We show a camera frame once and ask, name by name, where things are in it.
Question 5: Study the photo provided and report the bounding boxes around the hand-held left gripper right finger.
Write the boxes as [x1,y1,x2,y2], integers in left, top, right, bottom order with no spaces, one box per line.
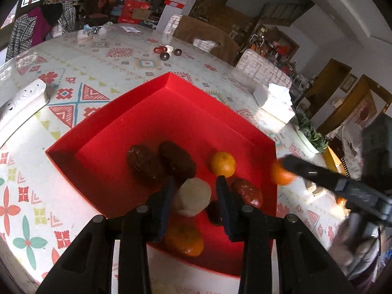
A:
[215,175,357,294]

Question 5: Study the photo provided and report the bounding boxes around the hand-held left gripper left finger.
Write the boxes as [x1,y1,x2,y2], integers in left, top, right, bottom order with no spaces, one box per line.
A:
[35,176,176,294]

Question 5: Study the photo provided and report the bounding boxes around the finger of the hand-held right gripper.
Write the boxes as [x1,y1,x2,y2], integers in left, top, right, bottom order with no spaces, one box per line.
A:
[281,155,347,192]

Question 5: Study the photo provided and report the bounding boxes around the dark red date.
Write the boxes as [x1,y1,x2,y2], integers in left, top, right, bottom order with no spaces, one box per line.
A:
[205,200,224,226]
[158,141,196,183]
[126,145,166,184]

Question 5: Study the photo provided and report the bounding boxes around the beige round pastry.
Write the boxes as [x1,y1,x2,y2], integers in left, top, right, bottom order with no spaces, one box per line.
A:
[173,178,212,217]

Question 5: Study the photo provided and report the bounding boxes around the glossy red date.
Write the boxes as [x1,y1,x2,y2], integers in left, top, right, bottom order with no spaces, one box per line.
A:
[230,178,263,208]

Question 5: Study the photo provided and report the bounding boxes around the small orange mandarin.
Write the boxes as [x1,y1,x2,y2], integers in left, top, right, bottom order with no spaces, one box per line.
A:
[209,151,237,178]
[270,159,296,186]
[164,220,205,257]

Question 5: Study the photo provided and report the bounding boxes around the red cardboard box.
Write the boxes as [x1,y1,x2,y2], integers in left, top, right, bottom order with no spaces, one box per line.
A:
[45,71,278,279]

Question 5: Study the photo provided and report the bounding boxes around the white oval plate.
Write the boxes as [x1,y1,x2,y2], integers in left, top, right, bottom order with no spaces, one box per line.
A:
[294,122,320,154]

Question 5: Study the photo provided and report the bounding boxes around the small potted green plant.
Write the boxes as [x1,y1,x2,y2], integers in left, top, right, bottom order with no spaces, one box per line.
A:
[292,110,329,153]

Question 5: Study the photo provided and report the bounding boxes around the beige tissue box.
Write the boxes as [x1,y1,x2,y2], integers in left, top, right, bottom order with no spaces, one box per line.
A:
[253,83,296,123]

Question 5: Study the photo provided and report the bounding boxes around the white power strip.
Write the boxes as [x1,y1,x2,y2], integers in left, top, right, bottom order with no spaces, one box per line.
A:
[0,79,50,135]

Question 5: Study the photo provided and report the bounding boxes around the brown wooden chair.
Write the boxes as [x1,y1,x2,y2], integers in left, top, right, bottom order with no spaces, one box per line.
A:
[172,15,240,65]

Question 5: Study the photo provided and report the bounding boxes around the red gift box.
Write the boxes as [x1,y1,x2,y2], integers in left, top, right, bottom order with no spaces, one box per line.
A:
[118,0,152,25]

